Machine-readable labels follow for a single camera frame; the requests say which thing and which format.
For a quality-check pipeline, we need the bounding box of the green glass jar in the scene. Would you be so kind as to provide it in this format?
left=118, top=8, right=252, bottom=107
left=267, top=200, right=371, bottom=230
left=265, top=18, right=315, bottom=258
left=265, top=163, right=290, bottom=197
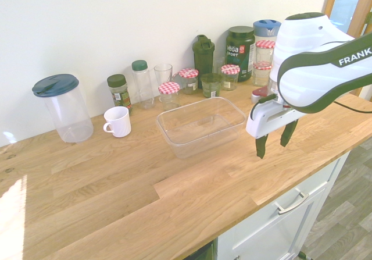
left=200, top=73, right=223, bottom=98

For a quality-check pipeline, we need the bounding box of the white ceramic mug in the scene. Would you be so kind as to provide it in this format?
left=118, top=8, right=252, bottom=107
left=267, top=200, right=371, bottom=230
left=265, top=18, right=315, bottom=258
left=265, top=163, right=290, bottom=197
left=103, top=106, right=132, bottom=138

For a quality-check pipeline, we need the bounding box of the clear bottle with green lid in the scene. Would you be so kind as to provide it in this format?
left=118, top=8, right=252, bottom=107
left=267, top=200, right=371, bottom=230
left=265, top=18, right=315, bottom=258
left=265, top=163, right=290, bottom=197
left=131, top=60, right=155, bottom=110

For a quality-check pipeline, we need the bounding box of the clear rectangular plastic container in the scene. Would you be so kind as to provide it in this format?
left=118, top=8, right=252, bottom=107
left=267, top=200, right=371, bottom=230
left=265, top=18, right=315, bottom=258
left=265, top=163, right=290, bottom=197
left=156, top=96, right=247, bottom=159

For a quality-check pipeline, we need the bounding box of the black cable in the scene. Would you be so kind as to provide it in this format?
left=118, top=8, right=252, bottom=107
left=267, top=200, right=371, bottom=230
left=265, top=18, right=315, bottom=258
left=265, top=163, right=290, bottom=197
left=332, top=100, right=372, bottom=113

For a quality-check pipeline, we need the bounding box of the glass jar red checked lid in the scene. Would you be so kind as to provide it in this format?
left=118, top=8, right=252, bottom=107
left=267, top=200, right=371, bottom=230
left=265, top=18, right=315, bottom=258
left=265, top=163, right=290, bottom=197
left=178, top=67, right=199, bottom=95
left=255, top=40, right=276, bottom=65
left=158, top=81, right=181, bottom=112
left=252, top=61, right=273, bottom=87
left=220, top=64, right=241, bottom=91

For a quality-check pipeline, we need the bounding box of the tall clear drinking glass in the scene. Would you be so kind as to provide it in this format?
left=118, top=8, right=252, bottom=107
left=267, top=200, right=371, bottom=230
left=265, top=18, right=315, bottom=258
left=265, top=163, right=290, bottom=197
left=153, top=63, right=173, bottom=86

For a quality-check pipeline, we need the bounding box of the dark green shaker bottle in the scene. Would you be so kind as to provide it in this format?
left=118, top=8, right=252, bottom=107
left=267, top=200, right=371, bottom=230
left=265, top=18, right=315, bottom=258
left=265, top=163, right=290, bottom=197
left=192, top=34, right=216, bottom=90

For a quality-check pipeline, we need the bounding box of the black Vega protein tub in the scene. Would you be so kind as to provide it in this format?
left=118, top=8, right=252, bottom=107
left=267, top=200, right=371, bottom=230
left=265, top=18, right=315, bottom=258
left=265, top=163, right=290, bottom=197
left=225, top=26, right=256, bottom=83

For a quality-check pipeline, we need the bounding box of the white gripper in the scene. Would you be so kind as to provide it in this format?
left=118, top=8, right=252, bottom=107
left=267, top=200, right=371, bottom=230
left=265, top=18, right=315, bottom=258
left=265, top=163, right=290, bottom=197
left=245, top=98, right=305, bottom=159

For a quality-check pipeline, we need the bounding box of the clear pitcher with blue lid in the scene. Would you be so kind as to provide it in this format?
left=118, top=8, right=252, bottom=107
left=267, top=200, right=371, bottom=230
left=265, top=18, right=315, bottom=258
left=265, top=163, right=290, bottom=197
left=31, top=73, right=94, bottom=144

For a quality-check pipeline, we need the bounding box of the spice jar with dark lid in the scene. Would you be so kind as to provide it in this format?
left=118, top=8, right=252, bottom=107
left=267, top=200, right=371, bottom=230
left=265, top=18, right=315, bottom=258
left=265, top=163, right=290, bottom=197
left=106, top=73, right=134, bottom=116

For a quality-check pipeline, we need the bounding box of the white cabinet drawer front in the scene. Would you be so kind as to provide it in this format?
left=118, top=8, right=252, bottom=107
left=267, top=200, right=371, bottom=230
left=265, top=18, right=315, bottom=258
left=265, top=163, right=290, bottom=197
left=217, top=151, right=352, bottom=260

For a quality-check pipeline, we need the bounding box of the silver drawer handle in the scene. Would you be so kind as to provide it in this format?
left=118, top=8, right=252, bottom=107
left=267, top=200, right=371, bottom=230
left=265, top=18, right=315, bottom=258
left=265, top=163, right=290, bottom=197
left=274, top=192, right=310, bottom=216

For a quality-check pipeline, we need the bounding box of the clear canister with blue lid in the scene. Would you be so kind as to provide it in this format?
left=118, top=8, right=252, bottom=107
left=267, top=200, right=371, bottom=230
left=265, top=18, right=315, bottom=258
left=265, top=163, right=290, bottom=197
left=252, top=19, right=282, bottom=44

